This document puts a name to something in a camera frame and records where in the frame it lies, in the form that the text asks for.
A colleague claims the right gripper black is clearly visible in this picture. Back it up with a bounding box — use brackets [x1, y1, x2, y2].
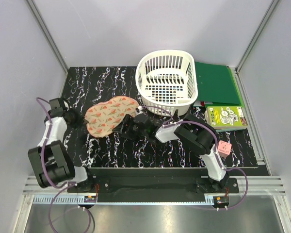
[113, 114, 148, 141]

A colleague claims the pink mesh bra laundry bag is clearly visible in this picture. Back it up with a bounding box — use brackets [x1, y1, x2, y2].
[85, 96, 139, 138]

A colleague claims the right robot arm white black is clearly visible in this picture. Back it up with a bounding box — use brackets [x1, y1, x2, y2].
[112, 114, 229, 193]

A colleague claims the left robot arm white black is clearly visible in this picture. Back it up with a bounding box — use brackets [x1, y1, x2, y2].
[28, 97, 95, 192]

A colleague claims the white plastic laundry basket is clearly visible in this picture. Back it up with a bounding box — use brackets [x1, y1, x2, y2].
[135, 50, 198, 116]

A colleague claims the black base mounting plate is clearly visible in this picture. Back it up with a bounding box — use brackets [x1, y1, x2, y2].
[70, 168, 239, 204]

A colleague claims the green illustrated book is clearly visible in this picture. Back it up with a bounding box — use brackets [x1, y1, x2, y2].
[205, 106, 248, 132]

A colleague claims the green folder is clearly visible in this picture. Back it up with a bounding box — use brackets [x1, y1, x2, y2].
[195, 62, 243, 106]

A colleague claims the pink cube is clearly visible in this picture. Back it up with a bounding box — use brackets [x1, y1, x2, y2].
[217, 140, 232, 158]

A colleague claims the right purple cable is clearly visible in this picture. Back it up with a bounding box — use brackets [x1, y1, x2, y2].
[137, 104, 248, 211]

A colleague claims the purple cable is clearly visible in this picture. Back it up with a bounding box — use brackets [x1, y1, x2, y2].
[137, 104, 248, 211]
[35, 97, 95, 233]

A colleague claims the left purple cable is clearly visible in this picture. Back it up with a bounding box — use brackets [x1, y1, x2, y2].
[35, 97, 95, 233]

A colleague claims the aluminium front rail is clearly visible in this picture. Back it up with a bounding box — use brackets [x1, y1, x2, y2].
[21, 174, 287, 207]

